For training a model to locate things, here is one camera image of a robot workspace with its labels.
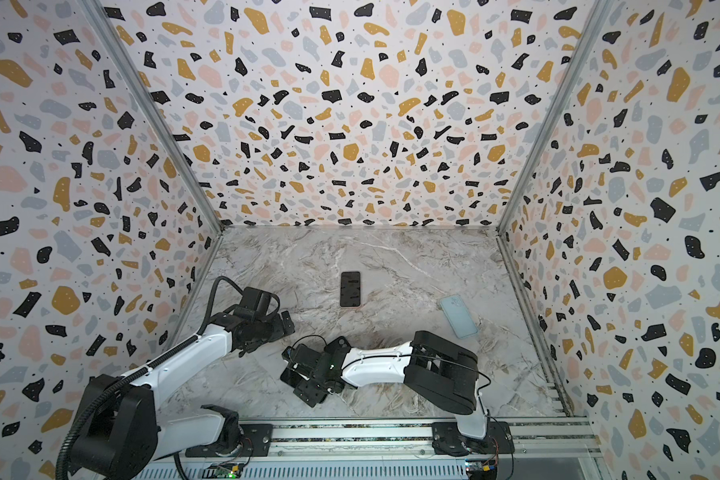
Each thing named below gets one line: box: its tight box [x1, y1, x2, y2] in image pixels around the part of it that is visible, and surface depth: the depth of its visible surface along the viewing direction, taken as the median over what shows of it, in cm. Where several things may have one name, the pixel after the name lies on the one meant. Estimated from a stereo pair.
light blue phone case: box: [440, 295, 479, 339], surface depth 100 cm
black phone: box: [340, 271, 361, 307], surface depth 103 cm
